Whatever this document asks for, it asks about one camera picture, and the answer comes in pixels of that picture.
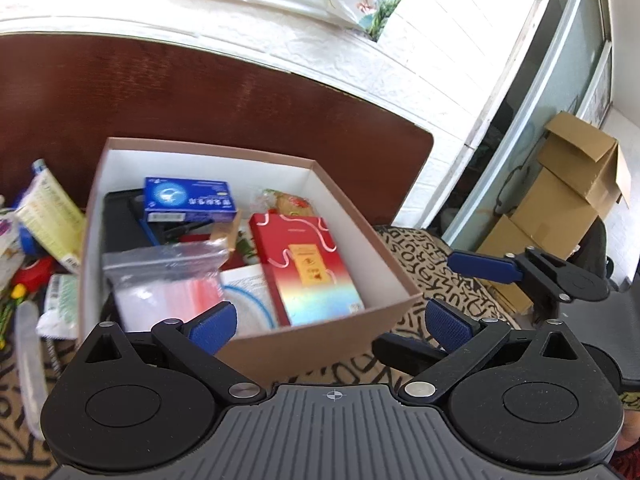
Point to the red rainbow gift box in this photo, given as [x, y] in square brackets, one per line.
[305, 270]

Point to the letter patterned cloth desktop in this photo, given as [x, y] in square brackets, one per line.
[410, 260]

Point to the black case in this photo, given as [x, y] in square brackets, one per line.
[125, 220]

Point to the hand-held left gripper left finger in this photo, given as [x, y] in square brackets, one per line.
[215, 322]

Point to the clear snack packet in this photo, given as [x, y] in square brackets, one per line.
[287, 202]

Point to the closed brown cardboard box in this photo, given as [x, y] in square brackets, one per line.
[515, 245]
[555, 215]

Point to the open brown cardboard box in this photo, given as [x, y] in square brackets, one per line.
[585, 160]

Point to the blue medicine box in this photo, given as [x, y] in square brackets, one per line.
[190, 200]

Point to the dark wooden headboard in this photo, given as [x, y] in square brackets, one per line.
[200, 100]

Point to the brown cardboard storage box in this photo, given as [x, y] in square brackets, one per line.
[340, 210]

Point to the yellow green medicine box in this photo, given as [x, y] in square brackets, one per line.
[52, 220]

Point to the floral cloth pouch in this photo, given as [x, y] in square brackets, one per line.
[9, 255]

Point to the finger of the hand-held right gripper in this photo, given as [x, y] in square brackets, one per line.
[400, 352]
[482, 265]

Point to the clear plastic tube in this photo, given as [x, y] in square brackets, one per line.
[30, 370]

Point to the green patterned packet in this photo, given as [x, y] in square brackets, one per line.
[60, 305]

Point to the clear zip bag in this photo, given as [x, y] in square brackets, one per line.
[160, 280]

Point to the red plastic toy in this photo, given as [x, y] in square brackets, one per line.
[32, 272]

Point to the sliding glass door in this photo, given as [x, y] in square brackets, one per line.
[560, 85]

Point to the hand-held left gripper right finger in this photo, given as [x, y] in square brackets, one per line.
[447, 325]

